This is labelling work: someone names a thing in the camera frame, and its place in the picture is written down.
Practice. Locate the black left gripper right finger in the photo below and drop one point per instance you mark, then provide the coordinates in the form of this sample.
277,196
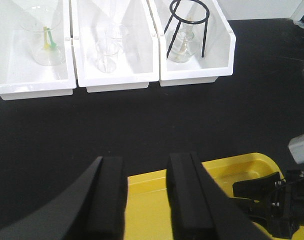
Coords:
200,210

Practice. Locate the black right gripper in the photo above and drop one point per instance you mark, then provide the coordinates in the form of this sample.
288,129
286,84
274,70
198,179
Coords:
274,202

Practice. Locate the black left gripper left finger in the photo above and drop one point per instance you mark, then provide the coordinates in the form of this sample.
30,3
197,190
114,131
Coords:
91,208

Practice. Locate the yellow plastic tray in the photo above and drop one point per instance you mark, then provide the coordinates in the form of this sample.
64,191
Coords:
148,211

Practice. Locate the white right storage bin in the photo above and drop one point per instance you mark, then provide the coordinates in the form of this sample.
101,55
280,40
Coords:
219,52

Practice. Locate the white storage bin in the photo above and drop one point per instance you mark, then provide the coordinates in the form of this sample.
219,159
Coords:
137,66
20,76
219,52

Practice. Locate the small glass flask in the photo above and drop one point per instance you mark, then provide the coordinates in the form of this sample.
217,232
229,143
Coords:
185,45

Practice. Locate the white left storage bin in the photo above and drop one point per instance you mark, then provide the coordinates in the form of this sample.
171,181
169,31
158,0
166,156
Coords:
20,76

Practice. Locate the glass beaker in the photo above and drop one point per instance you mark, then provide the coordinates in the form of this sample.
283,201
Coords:
109,46

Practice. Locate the white middle storage bin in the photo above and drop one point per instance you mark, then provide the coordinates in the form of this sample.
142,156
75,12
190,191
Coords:
137,66

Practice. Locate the green yellow plastic spoons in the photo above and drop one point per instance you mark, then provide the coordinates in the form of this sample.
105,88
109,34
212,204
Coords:
48,39

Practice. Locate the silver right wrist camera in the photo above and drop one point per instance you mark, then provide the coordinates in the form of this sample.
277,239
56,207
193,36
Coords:
296,148

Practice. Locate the black wire tripod stand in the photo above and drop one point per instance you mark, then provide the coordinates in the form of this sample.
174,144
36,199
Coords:
175,20

